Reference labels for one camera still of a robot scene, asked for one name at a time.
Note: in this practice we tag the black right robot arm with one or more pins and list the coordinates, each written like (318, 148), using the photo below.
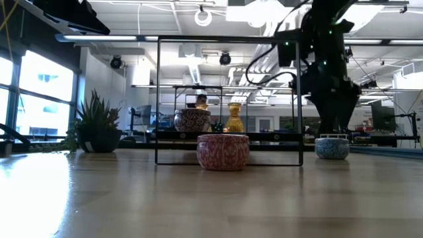
(325, 29)

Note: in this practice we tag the long ceiling light strip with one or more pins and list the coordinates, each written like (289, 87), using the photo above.
(99, 37)

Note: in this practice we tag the green succulent in dark pot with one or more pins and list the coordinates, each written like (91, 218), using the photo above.
(99, 140)

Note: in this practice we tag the black metal table frame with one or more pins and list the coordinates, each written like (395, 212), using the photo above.
(274, 147)

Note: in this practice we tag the purple patterned candle tin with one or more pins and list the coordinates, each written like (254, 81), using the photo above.
(191, 120)

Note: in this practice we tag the black background workstation frame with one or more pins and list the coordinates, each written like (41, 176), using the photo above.
(198, 87)

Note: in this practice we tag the wooden shelf with black frames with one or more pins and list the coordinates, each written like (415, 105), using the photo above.
(264, 136)

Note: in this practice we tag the black ceiling camera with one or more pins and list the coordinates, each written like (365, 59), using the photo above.
(115, 62)
(225, 58)

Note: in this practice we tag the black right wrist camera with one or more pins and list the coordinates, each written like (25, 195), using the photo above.
(287, 53)

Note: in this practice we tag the person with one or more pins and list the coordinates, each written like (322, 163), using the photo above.
(201, 99)

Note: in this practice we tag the black computer monitor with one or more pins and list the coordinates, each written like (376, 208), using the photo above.
(381, 115)

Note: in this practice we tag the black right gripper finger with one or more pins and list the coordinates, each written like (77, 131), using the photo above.
(342, 112)
(325, 115)

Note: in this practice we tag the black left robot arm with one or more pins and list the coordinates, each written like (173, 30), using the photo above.
(76, 13)

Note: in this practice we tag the pink patterned candle tin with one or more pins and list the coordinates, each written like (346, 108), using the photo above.
(223, 152)

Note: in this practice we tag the blue patterned candle tin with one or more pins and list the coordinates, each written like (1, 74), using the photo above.
(332, 148)

